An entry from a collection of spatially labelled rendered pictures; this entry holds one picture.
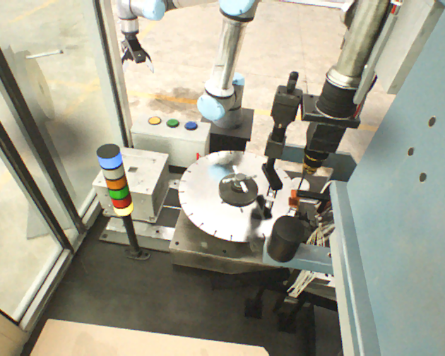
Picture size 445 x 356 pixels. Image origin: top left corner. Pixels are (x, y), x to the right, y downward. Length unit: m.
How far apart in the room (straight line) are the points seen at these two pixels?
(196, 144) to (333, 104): 0.59
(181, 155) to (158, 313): 0.55
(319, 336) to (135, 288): 0.49
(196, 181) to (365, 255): 0.61
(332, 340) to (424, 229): 0.60
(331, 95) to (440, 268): 0.43
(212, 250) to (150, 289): 0.21
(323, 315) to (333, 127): 0.46
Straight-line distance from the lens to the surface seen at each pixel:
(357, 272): 0.28
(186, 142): 1.06
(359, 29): 0.56
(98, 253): 0.96
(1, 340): 0.83
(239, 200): 0.77
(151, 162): 0.96
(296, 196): 0.81
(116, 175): 0.64
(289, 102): 0.63
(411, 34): 0.49
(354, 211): 0.31
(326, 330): 0.81
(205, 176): 0.84
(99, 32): 0.88
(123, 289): 0.89
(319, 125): 0.63
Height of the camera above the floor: 1.55
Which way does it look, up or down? 45 degrees down
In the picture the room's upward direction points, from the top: 6 degrees clockwise
